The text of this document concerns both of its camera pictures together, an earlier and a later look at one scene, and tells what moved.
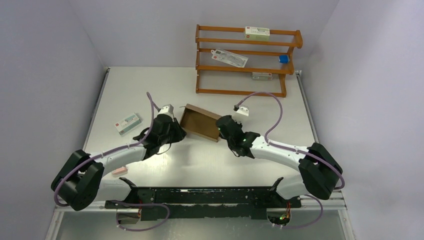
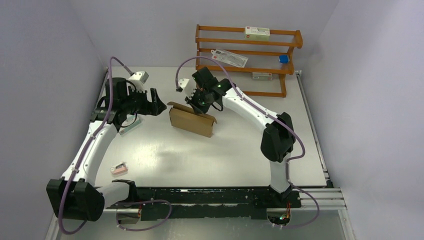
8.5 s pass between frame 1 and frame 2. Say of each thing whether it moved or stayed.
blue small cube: stayed
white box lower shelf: stayed
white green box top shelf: stayed
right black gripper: moved
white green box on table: stayed
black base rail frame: stayed
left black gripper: moved
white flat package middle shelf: stayed
